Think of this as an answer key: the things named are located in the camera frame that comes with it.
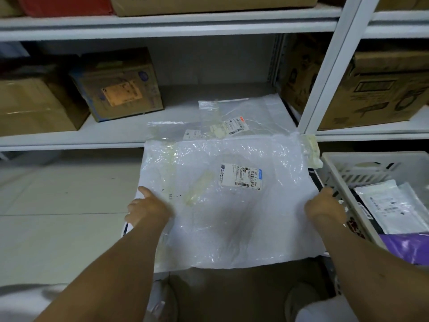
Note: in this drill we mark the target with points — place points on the white mailer yellow sticker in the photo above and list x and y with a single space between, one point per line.
167 130

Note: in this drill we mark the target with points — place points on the large cardboard box white label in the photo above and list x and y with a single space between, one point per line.
214 3

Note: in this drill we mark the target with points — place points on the person's white shorts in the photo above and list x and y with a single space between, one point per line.
20 305

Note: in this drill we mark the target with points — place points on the person's left white shoe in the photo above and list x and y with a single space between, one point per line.
162 301

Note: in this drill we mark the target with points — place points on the black marble lap table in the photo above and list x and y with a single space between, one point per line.
315 181

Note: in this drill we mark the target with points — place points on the red box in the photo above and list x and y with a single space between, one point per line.
63 4

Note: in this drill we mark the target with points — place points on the white plastic basket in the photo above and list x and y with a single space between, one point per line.
338 167

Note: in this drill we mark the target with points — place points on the cardboard box with orange label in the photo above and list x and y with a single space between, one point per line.
117 87

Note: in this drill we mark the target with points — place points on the person's left hand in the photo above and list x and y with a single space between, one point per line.
150 211

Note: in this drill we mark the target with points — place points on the small white labelled packet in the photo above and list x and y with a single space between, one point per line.
388 211

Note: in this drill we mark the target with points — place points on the large white bubble mailer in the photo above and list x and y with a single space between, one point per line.
234 224

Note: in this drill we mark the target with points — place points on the white metal shelf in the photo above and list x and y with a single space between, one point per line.
117 134

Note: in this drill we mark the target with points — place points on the plain brown cardboard box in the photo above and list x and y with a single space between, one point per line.
33 103

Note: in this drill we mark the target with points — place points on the person's left forearm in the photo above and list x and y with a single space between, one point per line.
110 274

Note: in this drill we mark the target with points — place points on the person's right hand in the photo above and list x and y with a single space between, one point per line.
326 207

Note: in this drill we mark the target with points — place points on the cardboard box with black print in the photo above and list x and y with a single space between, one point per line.
375 93

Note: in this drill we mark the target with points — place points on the purple mailer bag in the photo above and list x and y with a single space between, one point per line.
409 246

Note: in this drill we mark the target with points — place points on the tan cardboard box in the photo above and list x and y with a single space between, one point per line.
10 6

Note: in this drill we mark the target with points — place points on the narrow white mailer taped end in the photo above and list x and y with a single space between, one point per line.
311 150

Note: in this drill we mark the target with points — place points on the person's right forearm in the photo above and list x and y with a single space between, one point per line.
375 274

